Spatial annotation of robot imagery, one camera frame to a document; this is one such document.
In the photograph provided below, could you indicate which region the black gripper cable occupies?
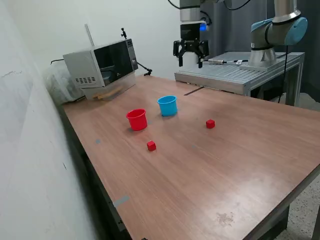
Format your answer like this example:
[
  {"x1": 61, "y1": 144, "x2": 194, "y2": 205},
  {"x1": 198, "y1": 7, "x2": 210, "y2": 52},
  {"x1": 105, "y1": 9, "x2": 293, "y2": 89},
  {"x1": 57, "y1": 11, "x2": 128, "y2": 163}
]
[{"x1": 167, "y1": 0, "x2": 254, "y2": 26}]

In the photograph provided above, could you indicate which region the wooden stick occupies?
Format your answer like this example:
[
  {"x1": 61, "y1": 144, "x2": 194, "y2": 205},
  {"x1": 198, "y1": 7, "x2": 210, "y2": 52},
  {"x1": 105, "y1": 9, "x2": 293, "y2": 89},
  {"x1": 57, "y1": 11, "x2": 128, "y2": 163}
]
[{"x1": 91, "y1": 86, "x2": 125, "y2": 101}]

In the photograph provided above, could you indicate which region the thin white rod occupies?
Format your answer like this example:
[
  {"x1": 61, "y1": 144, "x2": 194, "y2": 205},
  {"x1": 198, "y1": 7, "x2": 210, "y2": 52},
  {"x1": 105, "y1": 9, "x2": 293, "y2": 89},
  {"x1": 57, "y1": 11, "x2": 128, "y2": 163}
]
[{"x1": 84, "y1": 23, "x2": 95, "y2": 48}]

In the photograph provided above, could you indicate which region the dark grey curtain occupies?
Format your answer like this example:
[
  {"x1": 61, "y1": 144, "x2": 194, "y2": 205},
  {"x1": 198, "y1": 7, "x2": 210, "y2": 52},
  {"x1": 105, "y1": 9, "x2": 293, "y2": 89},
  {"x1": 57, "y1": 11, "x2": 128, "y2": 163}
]
[{"x1": 194, "y1": 0, "x2": 320, "y2": 103}]

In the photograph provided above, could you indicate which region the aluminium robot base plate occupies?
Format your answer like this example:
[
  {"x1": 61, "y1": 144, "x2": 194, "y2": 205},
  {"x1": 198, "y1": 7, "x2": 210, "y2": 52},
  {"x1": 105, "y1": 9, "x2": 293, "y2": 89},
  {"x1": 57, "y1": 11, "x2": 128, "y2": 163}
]
[{"x1": 239, "y1": 57, "x2": 287, "y2": 72}]

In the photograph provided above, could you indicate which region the blue plastic cup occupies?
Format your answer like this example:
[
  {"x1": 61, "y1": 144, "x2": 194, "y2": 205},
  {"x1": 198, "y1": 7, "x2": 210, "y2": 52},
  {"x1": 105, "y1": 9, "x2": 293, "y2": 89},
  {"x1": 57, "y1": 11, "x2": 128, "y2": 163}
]
[{"x1": 156, "y1": 95, "x2": 179, "y2": 117}]

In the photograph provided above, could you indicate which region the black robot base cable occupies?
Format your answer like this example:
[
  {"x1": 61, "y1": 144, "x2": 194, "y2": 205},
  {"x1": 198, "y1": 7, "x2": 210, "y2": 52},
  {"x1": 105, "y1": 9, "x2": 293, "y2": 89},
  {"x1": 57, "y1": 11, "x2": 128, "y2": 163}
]
[{"x1": 277, "y1": 43, "x2": 291, "y2": 104}]

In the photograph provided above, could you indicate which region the aluminium robot base table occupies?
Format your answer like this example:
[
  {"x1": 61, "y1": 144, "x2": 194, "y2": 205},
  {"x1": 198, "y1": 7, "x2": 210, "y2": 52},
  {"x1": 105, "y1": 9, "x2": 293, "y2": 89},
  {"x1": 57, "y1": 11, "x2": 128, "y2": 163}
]
[{"x1": 174, "y1": 51, "x2": 306, "y2": 107}]

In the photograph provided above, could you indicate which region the grey tape strip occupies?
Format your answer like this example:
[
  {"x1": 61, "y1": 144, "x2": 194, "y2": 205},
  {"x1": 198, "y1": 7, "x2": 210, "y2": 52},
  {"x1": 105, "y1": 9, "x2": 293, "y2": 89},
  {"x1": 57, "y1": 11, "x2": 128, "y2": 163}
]
[{"x1": 112, "y1": 195, "x2": 131, "y2": 208}]

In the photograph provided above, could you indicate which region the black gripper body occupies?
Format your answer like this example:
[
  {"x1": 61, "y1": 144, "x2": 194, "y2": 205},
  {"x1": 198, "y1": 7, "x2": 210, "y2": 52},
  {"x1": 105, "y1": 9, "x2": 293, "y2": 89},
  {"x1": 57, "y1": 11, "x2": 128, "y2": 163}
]
[{"x1": 179, "y1": 21, "x2": 201, "y2": 53}]

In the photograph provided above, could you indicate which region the silver microwave oven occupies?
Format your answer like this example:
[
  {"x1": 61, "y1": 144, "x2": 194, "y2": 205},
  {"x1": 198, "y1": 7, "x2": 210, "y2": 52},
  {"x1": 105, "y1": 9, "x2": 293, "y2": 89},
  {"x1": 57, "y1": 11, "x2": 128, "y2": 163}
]
[{"x1": 62, "y1": 38, "x2": 139, "y2": 89}]

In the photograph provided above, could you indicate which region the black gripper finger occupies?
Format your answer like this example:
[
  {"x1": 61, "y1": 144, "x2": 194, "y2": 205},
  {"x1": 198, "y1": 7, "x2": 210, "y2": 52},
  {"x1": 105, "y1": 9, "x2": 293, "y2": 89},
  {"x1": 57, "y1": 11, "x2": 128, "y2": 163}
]
[
  {"x1": 173, "y1": 39, "x2": 187, "y2": 67},
  {"x1": 196, "y1": 39, "x2": 209, "y2": 69}
]

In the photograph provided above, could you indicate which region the clear plastic bag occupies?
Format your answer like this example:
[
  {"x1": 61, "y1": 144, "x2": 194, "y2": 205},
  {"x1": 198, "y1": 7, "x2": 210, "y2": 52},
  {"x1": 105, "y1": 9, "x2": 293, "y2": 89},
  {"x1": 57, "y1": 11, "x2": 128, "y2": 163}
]
[{"x1": 42, "y1": 61, "x2": 87, "y2": 105}]

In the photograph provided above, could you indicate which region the red plastic cup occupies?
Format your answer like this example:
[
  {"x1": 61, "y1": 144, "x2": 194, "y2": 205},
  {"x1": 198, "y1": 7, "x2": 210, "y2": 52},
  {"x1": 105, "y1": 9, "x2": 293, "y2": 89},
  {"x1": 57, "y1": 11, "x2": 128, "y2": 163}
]
[{"x1": 125, "y1": 108, "x2": 148, "y2": 132}]

